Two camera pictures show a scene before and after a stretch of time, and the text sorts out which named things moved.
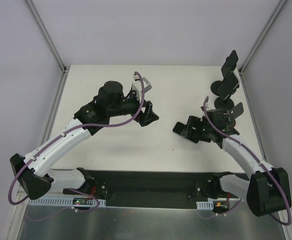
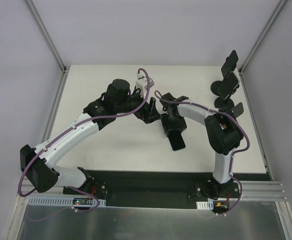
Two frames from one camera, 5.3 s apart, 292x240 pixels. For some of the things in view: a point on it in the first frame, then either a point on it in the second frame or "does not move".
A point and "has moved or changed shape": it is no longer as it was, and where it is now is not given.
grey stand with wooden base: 232,114 does not move
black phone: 230,64 does not move
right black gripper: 194,128 → 174,124
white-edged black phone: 231,82 does not move
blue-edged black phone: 178,127 has moved or changed shape
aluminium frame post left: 46,35 does not move
